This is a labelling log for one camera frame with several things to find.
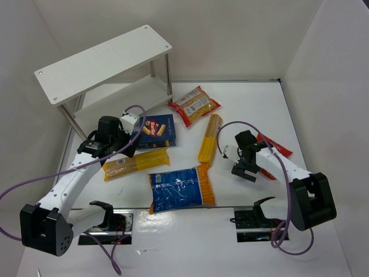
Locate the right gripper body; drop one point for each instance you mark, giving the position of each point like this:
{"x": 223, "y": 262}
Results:
{"x": 242, "y": 167}

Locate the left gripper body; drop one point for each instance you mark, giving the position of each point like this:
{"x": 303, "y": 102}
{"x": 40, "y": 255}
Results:
{"x": 127, "y": 143}

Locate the red fusilli pasta bag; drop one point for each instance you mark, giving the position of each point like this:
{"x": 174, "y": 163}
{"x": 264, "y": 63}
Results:
{"x": 276, "y": 147}

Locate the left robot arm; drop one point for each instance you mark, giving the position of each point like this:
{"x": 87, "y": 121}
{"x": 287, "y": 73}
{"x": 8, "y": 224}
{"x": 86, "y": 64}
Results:
{"x": 48, "y": 226}

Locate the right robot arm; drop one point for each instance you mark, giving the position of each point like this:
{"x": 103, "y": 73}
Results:
{"x": 311, "y": 198}

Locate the blue Barilla pasta box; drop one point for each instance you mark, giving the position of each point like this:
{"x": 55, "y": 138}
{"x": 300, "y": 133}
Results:
{"x": 158, "y": 132}

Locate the blue and orange pasta bag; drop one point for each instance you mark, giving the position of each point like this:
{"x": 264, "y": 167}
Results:
{"x": 181, "y": 189}

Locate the white two-tier shelf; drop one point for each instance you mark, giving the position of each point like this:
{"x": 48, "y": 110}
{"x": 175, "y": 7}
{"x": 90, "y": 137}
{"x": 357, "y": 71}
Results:
{"x": 80, "y": 85}

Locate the red macaroni bag near shelf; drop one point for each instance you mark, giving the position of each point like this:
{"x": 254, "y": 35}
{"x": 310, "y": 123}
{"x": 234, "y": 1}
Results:
{"x": 194, "y": 105}

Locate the yellow spaghetti pack right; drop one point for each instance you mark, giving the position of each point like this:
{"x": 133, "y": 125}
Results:
{"x": 209, "y": 143}

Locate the yellow spaghetti pack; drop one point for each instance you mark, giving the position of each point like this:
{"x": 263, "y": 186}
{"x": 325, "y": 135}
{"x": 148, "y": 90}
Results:
{"x": 209, "y": 143}
{"x": 120, "y": 167}

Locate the yellow spaghetti pack left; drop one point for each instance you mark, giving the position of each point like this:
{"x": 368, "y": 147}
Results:
{"x": 120, "y": 167}

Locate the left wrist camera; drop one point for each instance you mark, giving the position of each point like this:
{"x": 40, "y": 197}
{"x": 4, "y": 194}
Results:
{"x": 129, "y": 122}

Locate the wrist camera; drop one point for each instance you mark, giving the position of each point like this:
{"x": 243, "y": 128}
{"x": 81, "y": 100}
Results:
{"x": 129, "y": 122}
{"x": 230, "y": 152}

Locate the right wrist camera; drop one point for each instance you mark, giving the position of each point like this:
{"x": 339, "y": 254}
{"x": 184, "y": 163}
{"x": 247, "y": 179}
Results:
{"x": 230, "y": 152}

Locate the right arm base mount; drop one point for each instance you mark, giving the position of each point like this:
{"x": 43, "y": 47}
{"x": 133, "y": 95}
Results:
{"x": 252, "y": 226}

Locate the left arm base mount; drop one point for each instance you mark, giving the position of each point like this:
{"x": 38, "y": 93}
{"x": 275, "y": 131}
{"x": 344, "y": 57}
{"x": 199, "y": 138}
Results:
{"x": 122, "y": 227}

